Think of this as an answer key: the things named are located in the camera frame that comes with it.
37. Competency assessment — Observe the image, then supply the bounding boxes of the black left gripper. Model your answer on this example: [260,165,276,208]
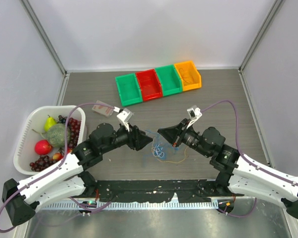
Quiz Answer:
[100,120,152,154]

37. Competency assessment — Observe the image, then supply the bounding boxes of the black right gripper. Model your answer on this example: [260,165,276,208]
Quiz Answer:
[158,118,211,157]

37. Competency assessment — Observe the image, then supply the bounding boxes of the yellow cable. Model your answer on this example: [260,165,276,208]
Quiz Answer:
[150,143,189,164]

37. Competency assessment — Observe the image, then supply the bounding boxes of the white cable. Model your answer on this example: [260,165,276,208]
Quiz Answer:
[152,142,164,157]

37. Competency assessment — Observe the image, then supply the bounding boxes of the blue cable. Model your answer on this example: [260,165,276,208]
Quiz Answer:
[140,128,187,164]

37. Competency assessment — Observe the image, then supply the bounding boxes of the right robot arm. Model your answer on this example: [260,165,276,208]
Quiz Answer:
[157,119,298,219]

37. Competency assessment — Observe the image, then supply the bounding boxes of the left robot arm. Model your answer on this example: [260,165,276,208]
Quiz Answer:
[2,123,153,226]

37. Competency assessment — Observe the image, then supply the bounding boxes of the small card box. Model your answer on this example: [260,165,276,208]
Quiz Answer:
[92,100,114,118]

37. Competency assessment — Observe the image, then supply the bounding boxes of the red bin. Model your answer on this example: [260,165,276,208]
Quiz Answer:
[136,69,163,101]

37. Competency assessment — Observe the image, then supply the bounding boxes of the left green bin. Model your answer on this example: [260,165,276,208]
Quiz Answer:
[115,73,143,107]

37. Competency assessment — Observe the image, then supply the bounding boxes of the green bin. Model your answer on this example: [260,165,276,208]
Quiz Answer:
[155,64,182,97]
[115,73,143,107]

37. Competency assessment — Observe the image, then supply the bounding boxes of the right green bin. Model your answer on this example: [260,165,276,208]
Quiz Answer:
[155,64,182,97]

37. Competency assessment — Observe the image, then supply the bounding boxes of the orange bin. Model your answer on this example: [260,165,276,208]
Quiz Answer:
[174,60,202,91]

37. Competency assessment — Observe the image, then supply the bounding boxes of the dark grape bunch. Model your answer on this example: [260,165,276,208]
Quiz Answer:
[68,117,81,148]

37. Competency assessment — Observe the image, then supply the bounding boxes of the small peach fruit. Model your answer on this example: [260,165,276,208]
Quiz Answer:
[52,149,73,161]

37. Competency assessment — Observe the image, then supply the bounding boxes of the green melon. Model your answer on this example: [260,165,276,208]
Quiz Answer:
[45,123,70,147]

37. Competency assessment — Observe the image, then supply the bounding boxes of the green pear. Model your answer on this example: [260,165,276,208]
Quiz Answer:
[44,115,57,132]

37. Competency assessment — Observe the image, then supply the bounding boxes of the red apple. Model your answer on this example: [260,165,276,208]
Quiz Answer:
[34,140,53,155]

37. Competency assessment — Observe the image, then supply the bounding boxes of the red grape bunch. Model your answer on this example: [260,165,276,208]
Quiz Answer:
[29,155,60,172]

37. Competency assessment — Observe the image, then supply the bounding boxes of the white plastic basket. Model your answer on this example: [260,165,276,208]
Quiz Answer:
[13,105,75,175]

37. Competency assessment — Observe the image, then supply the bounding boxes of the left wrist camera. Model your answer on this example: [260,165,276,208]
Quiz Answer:
[114,107,133,132]

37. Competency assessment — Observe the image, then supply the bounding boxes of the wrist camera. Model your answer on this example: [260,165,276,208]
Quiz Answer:
[114,107,133,132]
[187,105,203,128]

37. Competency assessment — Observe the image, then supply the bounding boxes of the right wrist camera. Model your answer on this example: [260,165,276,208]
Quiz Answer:
[187,105,203,128]

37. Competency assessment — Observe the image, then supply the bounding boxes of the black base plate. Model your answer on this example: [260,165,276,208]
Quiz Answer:
[67,178,245,203]

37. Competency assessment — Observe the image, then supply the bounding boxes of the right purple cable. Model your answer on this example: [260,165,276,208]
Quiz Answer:
[197,100,298,186]

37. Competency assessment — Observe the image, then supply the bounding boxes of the purple cable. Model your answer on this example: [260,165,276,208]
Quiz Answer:
[0,103,122,234]
[197,100,298,186]

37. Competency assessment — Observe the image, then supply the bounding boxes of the white cable duct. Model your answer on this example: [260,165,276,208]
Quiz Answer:
[43,199,219,211]

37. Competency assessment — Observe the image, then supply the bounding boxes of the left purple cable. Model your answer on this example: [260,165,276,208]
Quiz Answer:
[0,103,122,234]

